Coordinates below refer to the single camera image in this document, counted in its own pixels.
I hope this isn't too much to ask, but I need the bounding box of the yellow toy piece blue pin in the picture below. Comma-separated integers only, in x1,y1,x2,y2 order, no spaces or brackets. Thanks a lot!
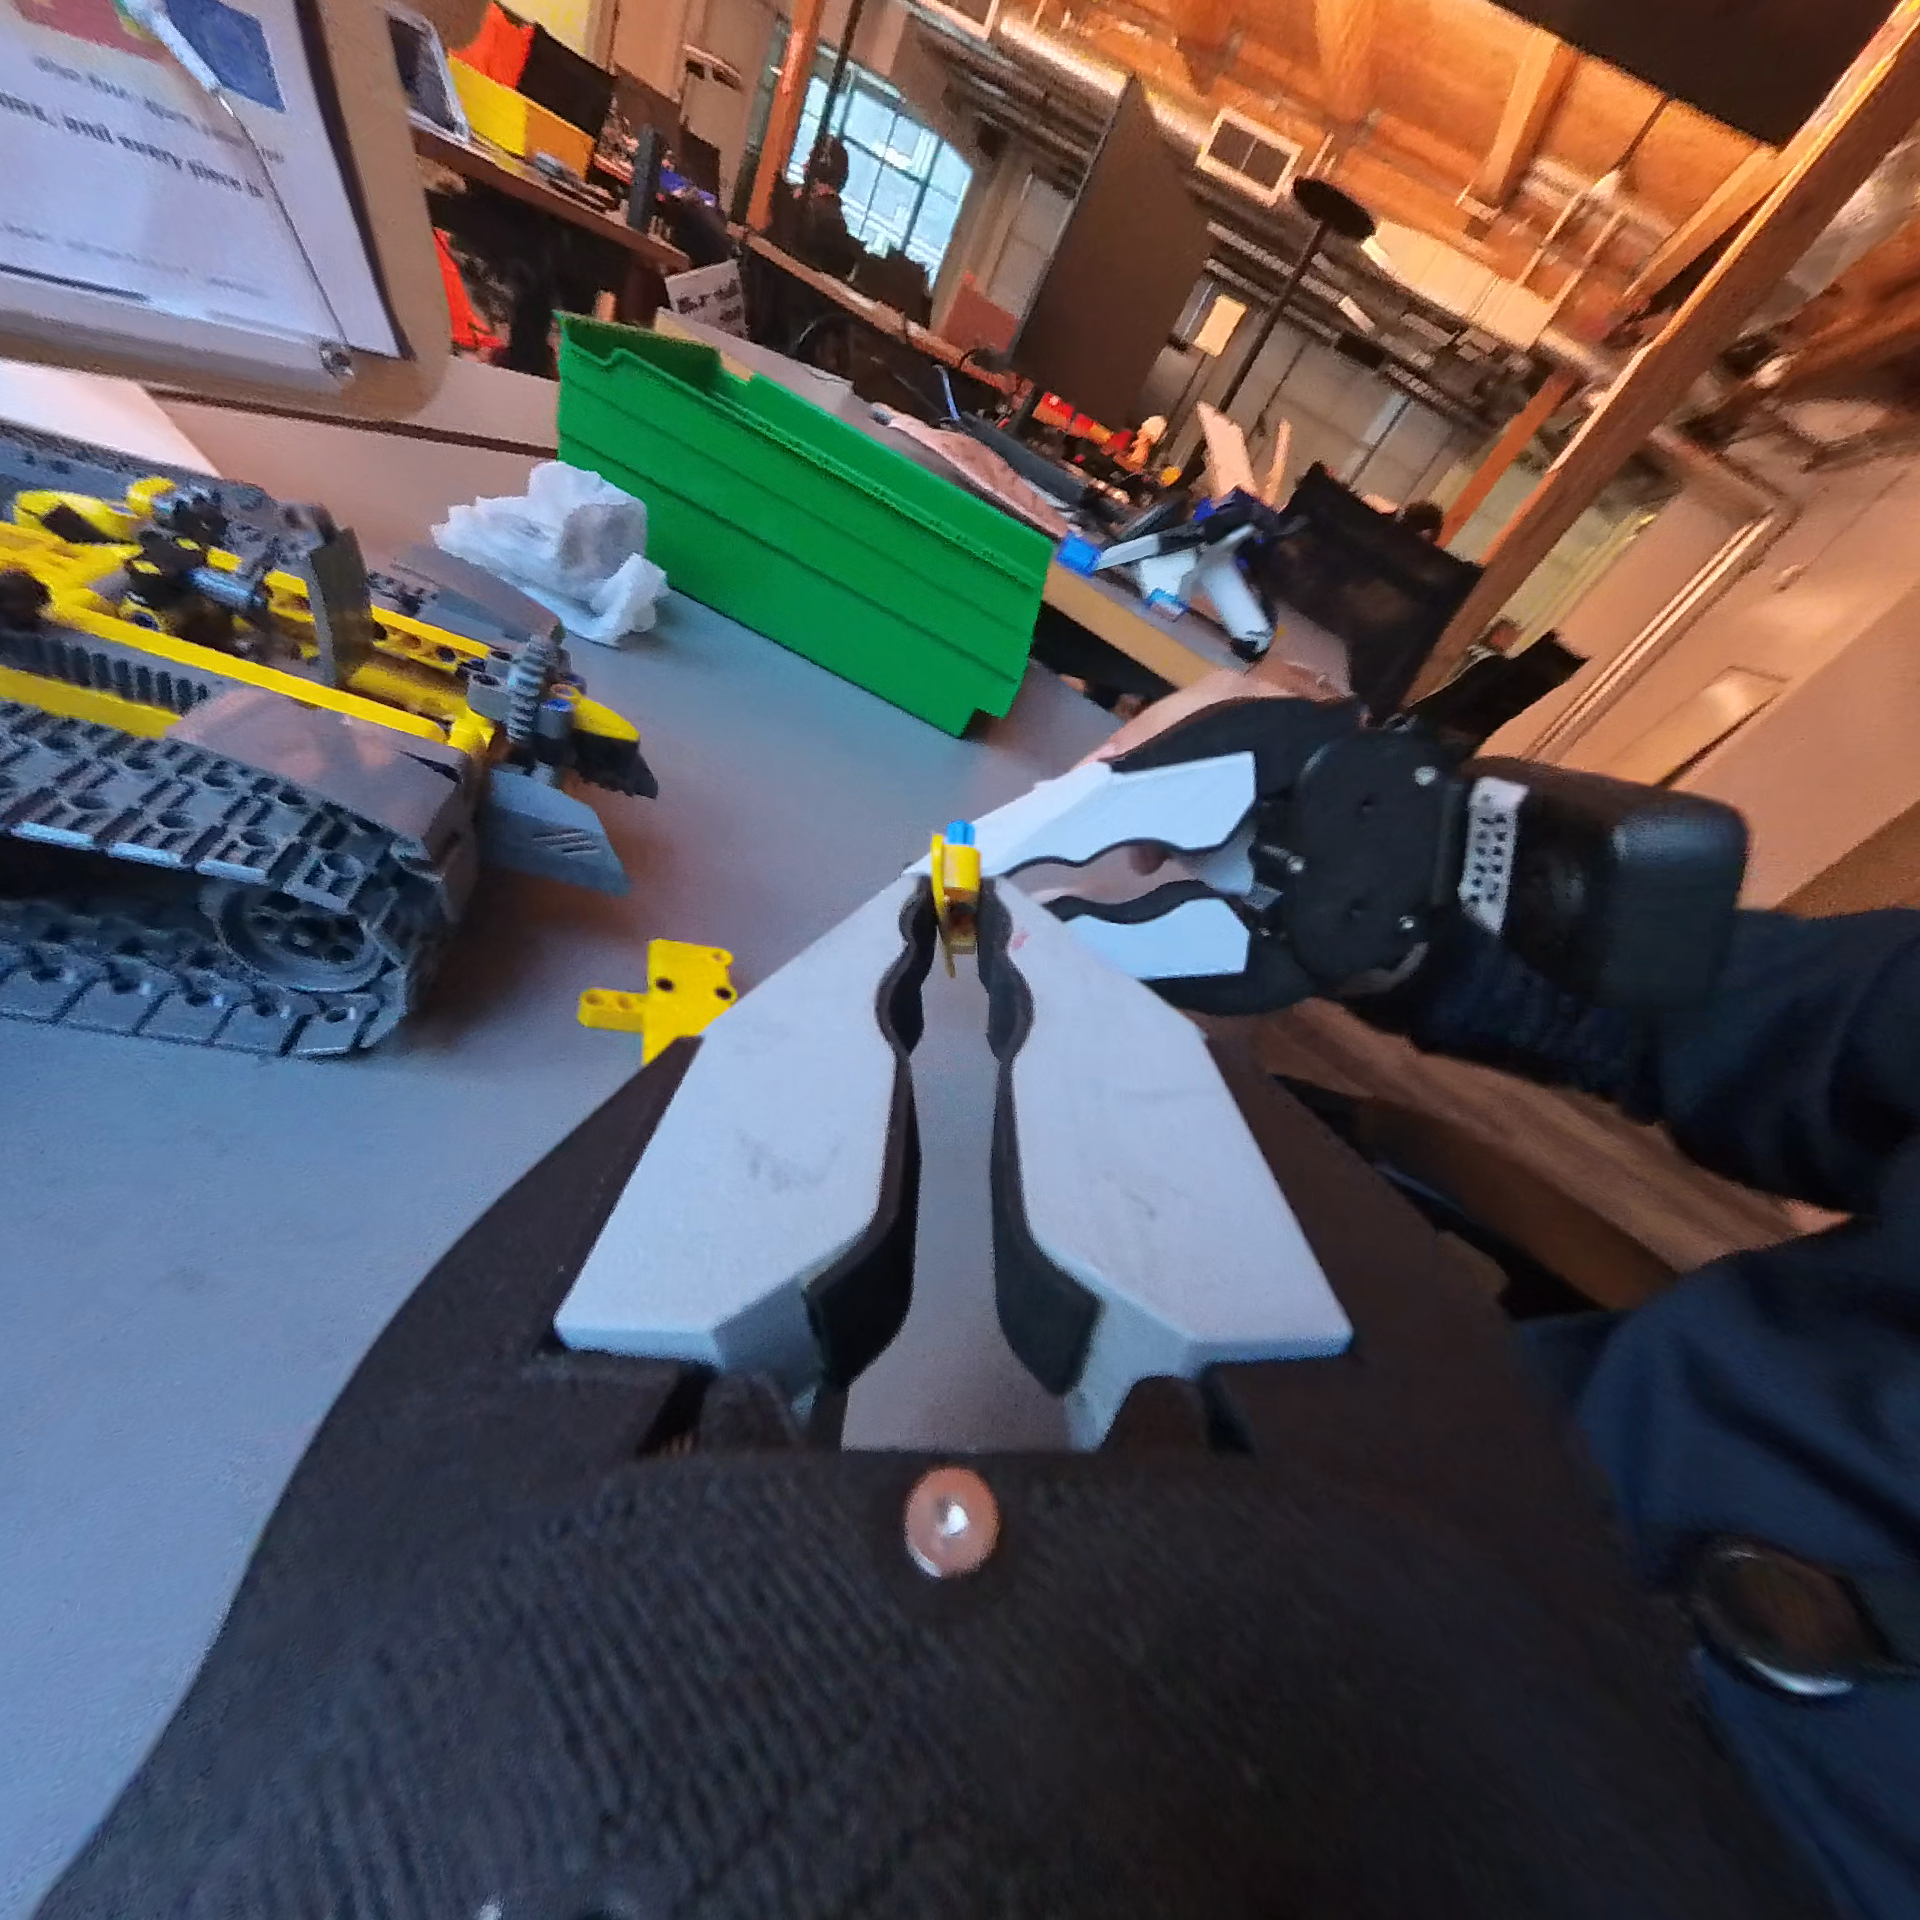
919,815,989,962

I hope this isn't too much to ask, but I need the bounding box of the wooden table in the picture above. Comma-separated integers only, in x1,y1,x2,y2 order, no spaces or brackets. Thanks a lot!
692,301,1330,710

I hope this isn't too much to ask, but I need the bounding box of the person's dark blue jacket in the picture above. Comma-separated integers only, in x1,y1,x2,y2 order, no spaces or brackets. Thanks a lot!
1503,901,1920,1920

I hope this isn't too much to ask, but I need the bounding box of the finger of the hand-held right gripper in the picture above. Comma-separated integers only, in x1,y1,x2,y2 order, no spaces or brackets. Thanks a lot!
975,750,1259,892
1052,881,1264,979

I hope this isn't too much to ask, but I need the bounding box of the wooden post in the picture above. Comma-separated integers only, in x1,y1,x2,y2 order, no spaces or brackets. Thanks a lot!
1441,31,1920,649

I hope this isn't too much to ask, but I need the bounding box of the window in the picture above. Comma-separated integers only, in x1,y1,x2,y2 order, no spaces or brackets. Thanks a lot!
793,58,980,292

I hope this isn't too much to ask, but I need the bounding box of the yellow toy connector block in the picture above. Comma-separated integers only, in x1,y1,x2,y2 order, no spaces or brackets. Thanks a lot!
580,941,745,1061

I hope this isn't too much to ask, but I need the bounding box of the spare grey gripper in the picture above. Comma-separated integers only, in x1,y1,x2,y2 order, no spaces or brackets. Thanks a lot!
1056,498,1280,670

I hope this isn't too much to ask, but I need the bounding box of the black floor lamp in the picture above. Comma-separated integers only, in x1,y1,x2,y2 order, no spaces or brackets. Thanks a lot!
1210,174,1379,424

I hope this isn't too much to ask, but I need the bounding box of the grey desk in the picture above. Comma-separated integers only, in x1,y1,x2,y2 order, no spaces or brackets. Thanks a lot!
0,357,1207,1920

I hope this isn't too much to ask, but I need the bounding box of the crumpled white tissue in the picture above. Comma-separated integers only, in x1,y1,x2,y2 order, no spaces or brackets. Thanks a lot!
435,462,668,649

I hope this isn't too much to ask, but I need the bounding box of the yellow storage bin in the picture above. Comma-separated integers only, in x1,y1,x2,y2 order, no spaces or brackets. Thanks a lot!
451,56,598,181

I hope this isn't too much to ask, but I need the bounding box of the round black strap device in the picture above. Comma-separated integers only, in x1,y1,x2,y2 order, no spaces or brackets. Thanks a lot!
1682,1538,1909,1703

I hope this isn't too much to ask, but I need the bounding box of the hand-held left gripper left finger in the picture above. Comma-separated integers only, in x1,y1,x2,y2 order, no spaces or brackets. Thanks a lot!
558,889,936,1389

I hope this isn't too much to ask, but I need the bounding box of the yellow grey toy bulldozer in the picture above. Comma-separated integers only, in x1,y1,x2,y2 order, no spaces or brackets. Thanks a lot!
0,422,655,1061

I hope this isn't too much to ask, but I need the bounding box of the person's right forearm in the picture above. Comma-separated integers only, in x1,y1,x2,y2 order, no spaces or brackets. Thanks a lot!
1411,901,1920,1217

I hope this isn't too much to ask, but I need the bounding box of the dark partition panel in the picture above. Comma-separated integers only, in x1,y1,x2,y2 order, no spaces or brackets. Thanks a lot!
1005,76,1221,424

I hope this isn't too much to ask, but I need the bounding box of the green plastic bin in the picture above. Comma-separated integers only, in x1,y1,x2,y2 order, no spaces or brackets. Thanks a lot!
555,318,1062,741

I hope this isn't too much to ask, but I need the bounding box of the black office chair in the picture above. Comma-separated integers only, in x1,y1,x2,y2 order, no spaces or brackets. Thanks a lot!
1248,466,1490,710

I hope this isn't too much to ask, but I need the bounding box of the instruction sheet board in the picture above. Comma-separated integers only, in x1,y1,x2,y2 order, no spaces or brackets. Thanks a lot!
0,0,454,417

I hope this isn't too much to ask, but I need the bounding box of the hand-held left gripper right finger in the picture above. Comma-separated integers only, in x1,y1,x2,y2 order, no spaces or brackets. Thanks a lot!
975,895,1351,1448

